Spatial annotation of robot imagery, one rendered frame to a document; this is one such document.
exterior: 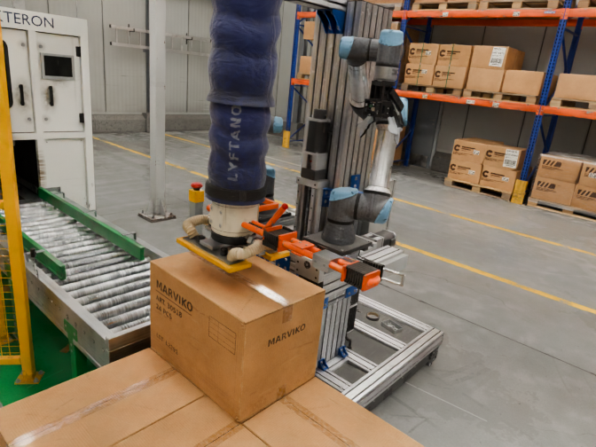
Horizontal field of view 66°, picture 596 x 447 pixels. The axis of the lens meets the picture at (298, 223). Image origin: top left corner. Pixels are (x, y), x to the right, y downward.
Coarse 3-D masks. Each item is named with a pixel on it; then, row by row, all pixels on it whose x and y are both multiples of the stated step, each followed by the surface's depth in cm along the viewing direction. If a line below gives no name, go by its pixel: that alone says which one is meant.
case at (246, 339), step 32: (192, 256) 192; (256, 256) 198; (160, 288) 182; (192, 288) 165; (224, 288) 167; (256, 288) 169; (288, 288) 172; (320, 288) 174; (160, 320) 186; (192, 320) 168; (224, 320) 154; (256, 320) 149; (288, 320) 162; (320, 320) 177; (160, 352) 191; (192, 352) 172; (224, 352) 157; (256, 352) 154; (288, 352) 168; (224, 384) 160; (256, 384) 159; (288, 384) 174
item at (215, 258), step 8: (176, 240) 175; (184, 240) 174; (192, 240) 173; (192, 248) 168; (200, 248) 167; (208, 248) 167; (224, 248) 162; (208, 256) 162; (216, 256) 161; (224, 256) 162; (216, 264) 159; (224, 264) 156; (232, 264) 157; (240, 264) 158; (248, 264) 160
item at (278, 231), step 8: (280, 224) 159; (264, 232) 153; (272, 232) 154; (280, 232) 155; (288, 232) 156; (296, 232) 154; (264, 240) 154; (272, 240) 152; (280, 240) 150; (288, 240) 152; (272, 248) 151; (280, 248) 151; (288, 248) 154
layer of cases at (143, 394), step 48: (96, 384) 170; (144, 384) 173; (192, 384) 175; (0, 432) 145; (48, 432) 147; (96, 432) 149; (144, 432) 151; (192, 432) 153; (240, 432) 155; (288, 432) 157; (336, 432) 159; (384, 432) 161
